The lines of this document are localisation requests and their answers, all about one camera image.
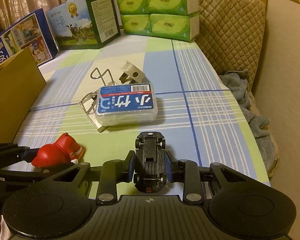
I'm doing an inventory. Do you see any blue dental floss box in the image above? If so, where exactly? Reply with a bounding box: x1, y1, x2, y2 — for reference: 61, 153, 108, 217
96, 83, 158, 126

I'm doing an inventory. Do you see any green tissue pack bundle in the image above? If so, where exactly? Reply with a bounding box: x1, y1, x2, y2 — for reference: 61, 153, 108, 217
117, 0, 199, 42

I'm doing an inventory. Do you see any black toy car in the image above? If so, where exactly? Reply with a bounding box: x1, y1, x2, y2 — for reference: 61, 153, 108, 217
134, 132, 167, 193

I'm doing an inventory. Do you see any blue milk carton box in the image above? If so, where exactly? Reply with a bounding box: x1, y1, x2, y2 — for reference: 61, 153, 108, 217
0, 9, 58, 66

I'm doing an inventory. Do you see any red toy figure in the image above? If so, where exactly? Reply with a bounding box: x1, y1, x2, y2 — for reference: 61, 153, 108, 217
31, 133, 85, 168

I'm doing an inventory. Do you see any quilted beige chair cushion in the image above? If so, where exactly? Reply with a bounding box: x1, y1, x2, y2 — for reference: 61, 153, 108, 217
196, 0, 266, 89

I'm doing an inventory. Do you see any grey towel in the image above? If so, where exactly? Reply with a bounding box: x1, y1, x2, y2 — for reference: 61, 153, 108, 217
219, 70, 279, 178

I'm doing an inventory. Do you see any checkered tablecloth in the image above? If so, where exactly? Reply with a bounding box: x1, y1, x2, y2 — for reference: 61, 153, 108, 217
5, 33, 271, 198

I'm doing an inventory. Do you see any open cardboard box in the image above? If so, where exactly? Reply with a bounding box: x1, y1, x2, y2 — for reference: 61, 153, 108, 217
0, 48, 46, 143

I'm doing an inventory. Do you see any cow picture milk box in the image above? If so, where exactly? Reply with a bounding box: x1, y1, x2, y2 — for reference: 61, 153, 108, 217
45, 0, 121, 50

